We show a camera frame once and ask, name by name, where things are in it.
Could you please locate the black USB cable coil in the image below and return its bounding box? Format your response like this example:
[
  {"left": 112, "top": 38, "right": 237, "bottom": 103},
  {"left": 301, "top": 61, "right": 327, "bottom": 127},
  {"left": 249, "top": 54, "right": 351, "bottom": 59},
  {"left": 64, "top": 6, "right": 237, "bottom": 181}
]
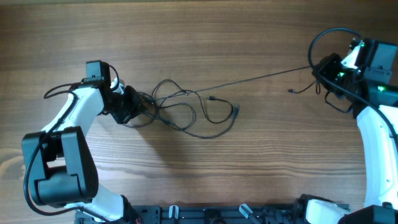
[{"left": 124, "top": 91, "right": 240, "bottom": 140}]

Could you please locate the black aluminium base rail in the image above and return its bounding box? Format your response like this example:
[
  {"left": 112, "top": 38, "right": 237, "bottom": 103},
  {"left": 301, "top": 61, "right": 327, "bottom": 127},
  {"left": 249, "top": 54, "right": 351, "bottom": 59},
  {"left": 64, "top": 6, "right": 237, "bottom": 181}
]
[{"left": 73, "top": 203, "right": 351, "bottom": 224}]

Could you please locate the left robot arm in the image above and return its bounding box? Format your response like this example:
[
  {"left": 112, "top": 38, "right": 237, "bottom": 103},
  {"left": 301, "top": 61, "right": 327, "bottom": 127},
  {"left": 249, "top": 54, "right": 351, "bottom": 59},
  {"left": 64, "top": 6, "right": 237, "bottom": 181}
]
[{"left": 21, "top": 60, "right": 146, "bottom": 223}]

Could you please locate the black USB cable thin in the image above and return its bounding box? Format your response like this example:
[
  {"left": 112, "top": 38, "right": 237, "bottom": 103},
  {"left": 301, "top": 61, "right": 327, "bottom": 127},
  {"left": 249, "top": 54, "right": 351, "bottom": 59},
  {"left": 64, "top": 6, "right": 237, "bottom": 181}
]
[{"left": 146, "top": 79, "right": 239, "bottom": 132}]

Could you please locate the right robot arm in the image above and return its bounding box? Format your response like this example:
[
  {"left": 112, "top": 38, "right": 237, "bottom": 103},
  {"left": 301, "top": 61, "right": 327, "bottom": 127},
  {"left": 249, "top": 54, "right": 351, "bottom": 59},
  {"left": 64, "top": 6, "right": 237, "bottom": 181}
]
[{"left": 303, "top": 39, "right": 397, "bottom": 223}]

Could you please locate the black USB cable long tail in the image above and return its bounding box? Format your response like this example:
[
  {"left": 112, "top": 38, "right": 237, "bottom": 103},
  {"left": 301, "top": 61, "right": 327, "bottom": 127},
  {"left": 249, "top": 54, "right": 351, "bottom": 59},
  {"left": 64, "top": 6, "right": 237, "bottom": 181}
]
[{"left": 156, "top": 66, "right": 310, "bottom": 100}]

